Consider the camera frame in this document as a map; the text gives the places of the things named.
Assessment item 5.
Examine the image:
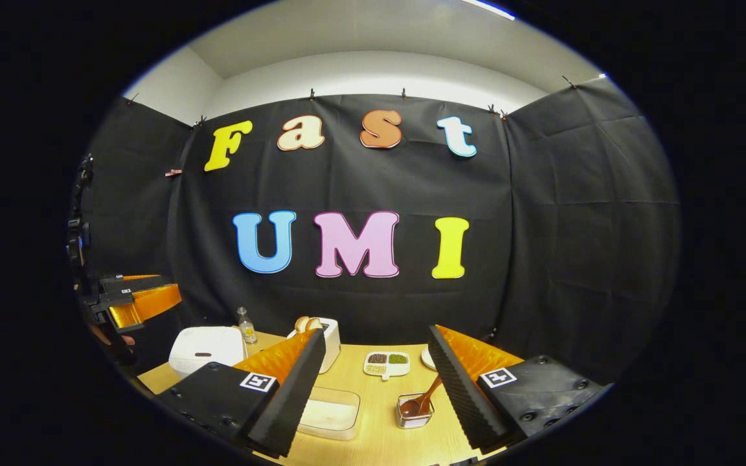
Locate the divided white bean dish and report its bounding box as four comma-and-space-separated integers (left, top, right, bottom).
363, 351, 411, 381

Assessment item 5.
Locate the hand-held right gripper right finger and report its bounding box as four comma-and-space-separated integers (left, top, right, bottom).
426, 325, 607, 454

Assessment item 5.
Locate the white toaster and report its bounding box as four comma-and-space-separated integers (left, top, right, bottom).
287, 317, 341, 375

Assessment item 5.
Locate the small glass bottle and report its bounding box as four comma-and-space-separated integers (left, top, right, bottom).
237, 307, 258, 346

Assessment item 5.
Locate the clear container of rice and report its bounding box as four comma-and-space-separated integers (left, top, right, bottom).
295, 387, 361, 441

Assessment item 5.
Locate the metal wire chopstick holder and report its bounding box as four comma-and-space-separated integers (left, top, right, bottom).
396, 393, 436, 430

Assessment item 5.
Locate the brown wooden spoon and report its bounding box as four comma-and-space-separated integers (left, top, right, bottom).
399, 374, 444, 419

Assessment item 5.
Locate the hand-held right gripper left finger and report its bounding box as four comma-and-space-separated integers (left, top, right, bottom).
156, 328, 326, 459

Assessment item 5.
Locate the white rice cooker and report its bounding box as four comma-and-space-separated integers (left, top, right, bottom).
168, 326, 249, 380

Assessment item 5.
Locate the black backdrop cloth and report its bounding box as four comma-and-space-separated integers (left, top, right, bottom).
78, 78, 681, 386

